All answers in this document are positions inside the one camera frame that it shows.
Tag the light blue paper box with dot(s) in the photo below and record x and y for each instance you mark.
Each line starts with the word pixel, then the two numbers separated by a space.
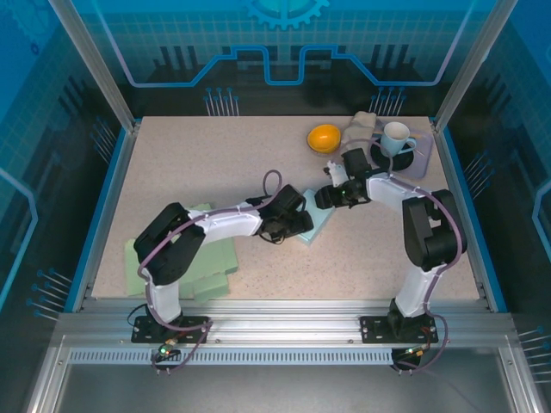
pixel 318 223

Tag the light green paper box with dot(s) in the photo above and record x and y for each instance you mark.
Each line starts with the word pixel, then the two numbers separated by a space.
pixel 215 264

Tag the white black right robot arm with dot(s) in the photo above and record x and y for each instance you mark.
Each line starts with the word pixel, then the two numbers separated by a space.
pixel 387 191

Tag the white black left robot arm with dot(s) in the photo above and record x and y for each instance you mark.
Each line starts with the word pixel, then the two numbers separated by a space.
pixel 228 223

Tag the orange yellow bowl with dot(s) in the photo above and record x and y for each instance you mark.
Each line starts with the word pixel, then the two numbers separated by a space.
pixel 323 137

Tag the black round coaster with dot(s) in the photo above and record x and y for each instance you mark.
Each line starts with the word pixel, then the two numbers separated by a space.
pixel 402 163

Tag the beige folded cloth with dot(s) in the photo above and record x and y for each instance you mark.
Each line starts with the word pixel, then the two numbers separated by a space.
pixel 361 122

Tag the white mug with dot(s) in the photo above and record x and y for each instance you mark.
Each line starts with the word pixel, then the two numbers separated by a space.
pixel 394 137

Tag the lavender tray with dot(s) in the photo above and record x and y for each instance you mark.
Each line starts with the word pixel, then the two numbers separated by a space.
pixel 424 161

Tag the thin wooden stick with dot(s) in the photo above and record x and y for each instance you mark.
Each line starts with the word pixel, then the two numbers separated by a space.
pixel 419 152

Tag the aluminium mounting rail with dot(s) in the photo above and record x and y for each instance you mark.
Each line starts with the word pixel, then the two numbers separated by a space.
pixel 284 318

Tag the aluminium side rail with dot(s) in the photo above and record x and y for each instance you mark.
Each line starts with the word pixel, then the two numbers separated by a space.
pixel 119 172
pixel 451 172

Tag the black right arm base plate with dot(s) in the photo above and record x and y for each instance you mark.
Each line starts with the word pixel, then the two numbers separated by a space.
pixel 374 329

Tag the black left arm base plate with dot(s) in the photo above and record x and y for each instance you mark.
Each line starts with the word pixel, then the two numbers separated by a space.
pixel 193 329

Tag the aluminium frame post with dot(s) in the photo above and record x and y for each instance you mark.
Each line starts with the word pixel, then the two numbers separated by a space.
pixel 98 64
pixel 465 64

